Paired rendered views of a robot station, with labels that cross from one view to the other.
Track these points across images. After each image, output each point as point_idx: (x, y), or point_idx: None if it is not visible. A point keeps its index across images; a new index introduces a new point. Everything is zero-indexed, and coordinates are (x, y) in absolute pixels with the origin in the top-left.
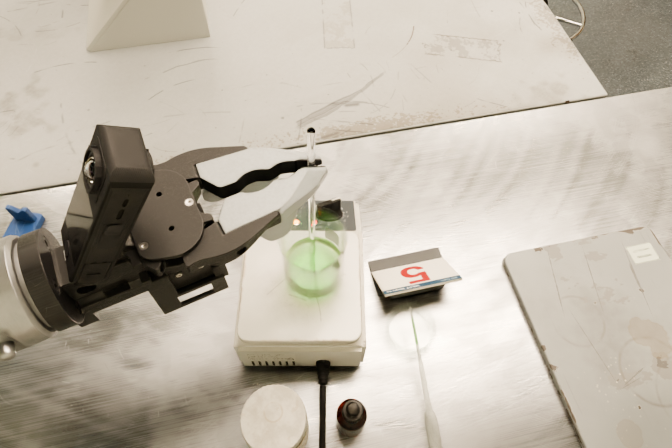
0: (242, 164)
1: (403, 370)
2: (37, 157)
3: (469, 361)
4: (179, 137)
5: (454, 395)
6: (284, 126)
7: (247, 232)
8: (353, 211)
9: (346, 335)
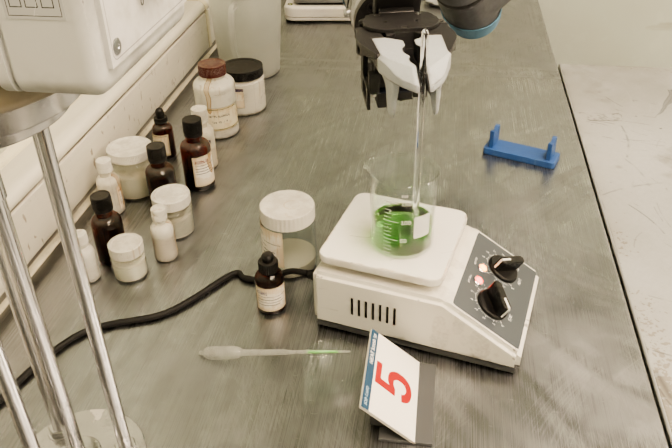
0: (432, 47)
1: (294, 357)
2: (628, 167)
3: (270, 418)
4: (657, 251)
5: (244, 390)
6: None
7: (367, 44)
8: (493, 330)
9: (327, 246)
